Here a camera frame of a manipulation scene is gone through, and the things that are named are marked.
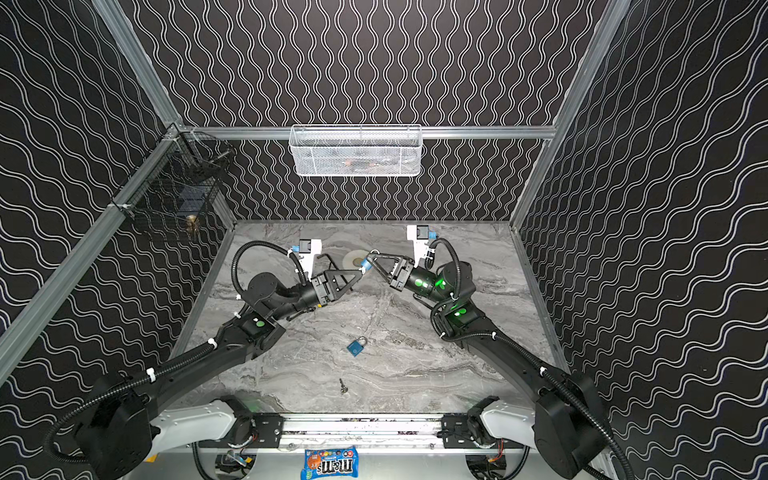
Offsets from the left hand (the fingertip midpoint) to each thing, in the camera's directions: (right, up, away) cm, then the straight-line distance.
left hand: (365, 276), depth 61 cm
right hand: (0, +3, +4) cm, 5 cm away
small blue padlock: (0, +3, +4) cm, 5 cm away
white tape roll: (-8, +3, +48) cm, 48 cm away
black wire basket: (-64, +29, +36) cm, 78 cm away
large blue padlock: (-4, -23, +27) cm, 35 cm away
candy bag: (-9, -44, +8) cm, 45 cm away
